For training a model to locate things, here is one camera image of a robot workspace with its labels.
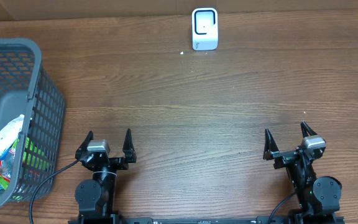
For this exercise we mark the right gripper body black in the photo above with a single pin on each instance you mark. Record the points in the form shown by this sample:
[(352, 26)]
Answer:
[(284, 158)]

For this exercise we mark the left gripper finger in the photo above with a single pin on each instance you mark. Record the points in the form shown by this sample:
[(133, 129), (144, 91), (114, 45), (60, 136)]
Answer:
[(82, 152), (128, 148)]

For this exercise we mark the grey plastic mesh basket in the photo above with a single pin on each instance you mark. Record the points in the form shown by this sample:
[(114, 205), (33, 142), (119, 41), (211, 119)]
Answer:
[(26, 88)]

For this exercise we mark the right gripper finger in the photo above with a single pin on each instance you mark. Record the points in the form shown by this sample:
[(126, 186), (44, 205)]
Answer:
[(306, 130), (271, 150)]

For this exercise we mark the white barcode scanner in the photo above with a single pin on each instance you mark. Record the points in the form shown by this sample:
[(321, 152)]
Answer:
[(204, 29)]

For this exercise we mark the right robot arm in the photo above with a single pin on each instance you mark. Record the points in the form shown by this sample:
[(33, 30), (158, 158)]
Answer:
[(318, 196)]

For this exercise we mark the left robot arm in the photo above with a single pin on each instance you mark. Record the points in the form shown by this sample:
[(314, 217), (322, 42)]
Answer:
[(95, 196)]

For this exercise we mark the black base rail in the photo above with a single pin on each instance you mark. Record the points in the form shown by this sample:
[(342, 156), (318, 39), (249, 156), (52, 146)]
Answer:
[(148, 220)]

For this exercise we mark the green red snack bag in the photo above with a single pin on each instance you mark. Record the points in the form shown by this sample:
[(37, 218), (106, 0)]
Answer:
[(6, 164)]

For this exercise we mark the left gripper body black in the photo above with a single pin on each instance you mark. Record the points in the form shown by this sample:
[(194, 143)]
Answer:
[(119, 164)]

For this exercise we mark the white tube gold cap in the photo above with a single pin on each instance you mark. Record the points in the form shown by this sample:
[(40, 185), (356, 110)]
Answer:
[(10, 132)]

